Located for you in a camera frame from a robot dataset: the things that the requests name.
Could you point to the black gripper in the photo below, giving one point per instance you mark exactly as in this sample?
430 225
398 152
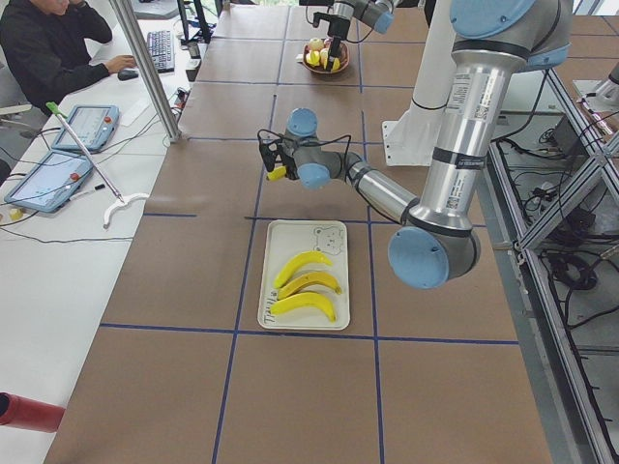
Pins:
289 160
336 31

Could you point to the teach pendant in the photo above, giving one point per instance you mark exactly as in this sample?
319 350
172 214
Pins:
94 124
51 183

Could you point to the grabber stick green handle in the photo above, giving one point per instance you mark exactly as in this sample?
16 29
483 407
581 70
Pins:
122 201

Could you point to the seated person in black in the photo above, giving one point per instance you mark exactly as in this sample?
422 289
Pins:
45 49

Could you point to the aluminium frame post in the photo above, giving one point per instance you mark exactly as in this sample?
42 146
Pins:
134 32

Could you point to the black marker pen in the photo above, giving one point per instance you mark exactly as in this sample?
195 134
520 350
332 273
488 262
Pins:
87 192

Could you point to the aluminium side frame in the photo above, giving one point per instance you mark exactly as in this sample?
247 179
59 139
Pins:
550 194

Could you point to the small yellow object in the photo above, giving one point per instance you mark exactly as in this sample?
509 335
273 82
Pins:
16 214

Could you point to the upper teach pendant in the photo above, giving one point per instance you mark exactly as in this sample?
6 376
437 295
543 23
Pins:
94 124

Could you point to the red cylinder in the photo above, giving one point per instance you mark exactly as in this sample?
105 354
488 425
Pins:
25 413

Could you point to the black computer mouse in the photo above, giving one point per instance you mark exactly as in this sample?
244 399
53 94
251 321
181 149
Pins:
127 74

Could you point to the black keyboard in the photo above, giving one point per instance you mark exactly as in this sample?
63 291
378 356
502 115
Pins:
160 45

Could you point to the brown wicker basket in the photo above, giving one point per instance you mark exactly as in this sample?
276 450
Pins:
340 62

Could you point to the pale apple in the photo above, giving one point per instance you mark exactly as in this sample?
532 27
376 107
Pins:
315 44

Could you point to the white bear tray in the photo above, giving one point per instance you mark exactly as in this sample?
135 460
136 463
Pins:
285 239

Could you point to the white camera pole base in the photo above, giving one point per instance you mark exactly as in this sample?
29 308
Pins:
410 140

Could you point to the yellow starfruit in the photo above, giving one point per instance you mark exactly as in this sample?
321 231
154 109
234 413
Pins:
313 59

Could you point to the lower teach pendant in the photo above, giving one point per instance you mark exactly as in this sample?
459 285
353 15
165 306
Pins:
51 183

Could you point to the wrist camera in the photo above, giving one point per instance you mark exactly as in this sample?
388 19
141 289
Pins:
269 148
318 17

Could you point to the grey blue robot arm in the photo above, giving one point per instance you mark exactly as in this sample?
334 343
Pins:
436 241
378 15

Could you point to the yellow banana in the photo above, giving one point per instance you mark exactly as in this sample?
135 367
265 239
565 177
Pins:
301 282
305 299
278 173
298 261

